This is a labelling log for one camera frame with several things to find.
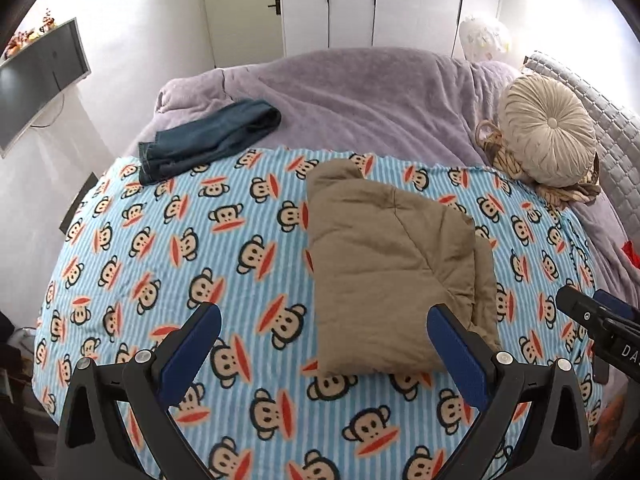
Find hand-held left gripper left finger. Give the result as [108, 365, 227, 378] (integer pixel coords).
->
[56, 302, 222, 480]

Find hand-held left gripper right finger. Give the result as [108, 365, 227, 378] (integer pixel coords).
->
[426, 302, 593, 480]

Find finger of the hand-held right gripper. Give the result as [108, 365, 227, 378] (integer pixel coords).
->
[556, 285, 608, 335]
[594, 289, 640, 323]

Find brown quilted puffer jacket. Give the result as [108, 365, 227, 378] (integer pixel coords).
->
[304, 160, 502, 378]

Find blue striped monkey print blanket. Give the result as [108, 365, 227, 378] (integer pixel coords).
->
[31, 147, 608, 480]

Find grey quilted headboard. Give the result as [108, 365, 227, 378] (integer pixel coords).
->
[522, 51, 640, 241]

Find round beige pleated cushion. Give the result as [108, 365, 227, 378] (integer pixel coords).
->
[498, 76, 599, 187]

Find dark blue jeans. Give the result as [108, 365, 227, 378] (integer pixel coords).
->
[138, 99, 282, 185]

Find purple fleece blanket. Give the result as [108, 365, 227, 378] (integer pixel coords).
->
[122, 47, 640, 311]

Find white patterned pillow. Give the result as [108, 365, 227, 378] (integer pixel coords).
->
[459, 15, 513, 61]

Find grey flat monitor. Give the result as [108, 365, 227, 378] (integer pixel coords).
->
[0, 17, 92, 159]

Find white door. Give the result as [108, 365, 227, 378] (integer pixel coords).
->
[200, 0, 287, 68]

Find orange flower decoration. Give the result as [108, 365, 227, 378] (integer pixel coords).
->
[2, 9, 61, 58]

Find white wardrobe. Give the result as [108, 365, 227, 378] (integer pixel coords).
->
[280, 0, 468, 56]

